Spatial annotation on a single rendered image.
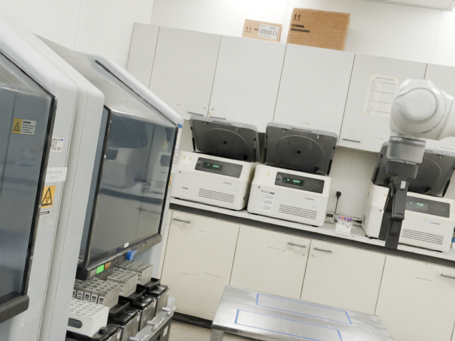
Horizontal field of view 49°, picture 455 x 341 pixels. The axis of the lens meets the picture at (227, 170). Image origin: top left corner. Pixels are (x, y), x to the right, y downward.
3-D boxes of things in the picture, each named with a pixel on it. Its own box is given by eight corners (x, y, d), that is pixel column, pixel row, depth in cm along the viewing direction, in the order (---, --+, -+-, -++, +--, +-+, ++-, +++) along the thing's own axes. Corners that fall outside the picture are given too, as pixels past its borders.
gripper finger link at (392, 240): (402, 220, 123) (402, 221, 122) (396, 248, 123) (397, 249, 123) (389, 218, 123) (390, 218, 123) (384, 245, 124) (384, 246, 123)
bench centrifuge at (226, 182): (167, 197, 370) (181, 111, 366) (191, 193, 430) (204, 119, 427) (240, 212, 358) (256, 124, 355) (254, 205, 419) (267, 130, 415)
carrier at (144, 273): (145, 279, 186) (148, 263, 186) (151, 280, 186) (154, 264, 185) (133, 287, 175) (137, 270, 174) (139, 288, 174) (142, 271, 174)
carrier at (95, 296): (105, 300, 157) (108, 281, 156) (111, 302, 156) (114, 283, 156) (88, 310, 145) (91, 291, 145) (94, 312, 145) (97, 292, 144)
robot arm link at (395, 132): (385, 137, 135) (386, 134, 122) (397, 80, 134) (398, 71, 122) (427, 144, 132) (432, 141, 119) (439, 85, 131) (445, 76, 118)
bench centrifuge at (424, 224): (365, 237, 344) (384, 139, 340) (359, 226, 404) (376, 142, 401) (450, 255, 333) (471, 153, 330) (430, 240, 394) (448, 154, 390)
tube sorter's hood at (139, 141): (-88, 239, 136) (-54, 6, 133) (36, 215, 195) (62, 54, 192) (86, 281, 127) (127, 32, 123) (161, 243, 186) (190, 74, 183)
